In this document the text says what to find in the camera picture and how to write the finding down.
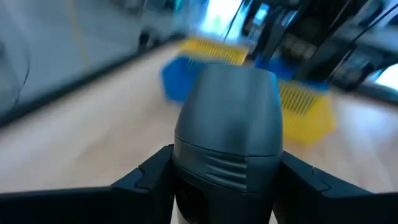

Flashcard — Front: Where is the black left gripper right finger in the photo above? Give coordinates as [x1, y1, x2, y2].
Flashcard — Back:
[272, 150, 398, 224]

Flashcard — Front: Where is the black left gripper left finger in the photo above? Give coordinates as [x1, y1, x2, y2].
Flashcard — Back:
[0, 143, 175, 224]

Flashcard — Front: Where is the grey deodorant stick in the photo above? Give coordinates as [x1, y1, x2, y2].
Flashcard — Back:
[170, 60, 284, 224]

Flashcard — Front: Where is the yellow slotted plastic basket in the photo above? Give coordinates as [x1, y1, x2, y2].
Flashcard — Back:
[277, 79, 337, 147]
[177, 35, 250, 67]

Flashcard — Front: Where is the blue slotted plastic basket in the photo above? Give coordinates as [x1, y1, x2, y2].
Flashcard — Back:
[253, 54, 330, 93]
[160, 55, 208, 105]

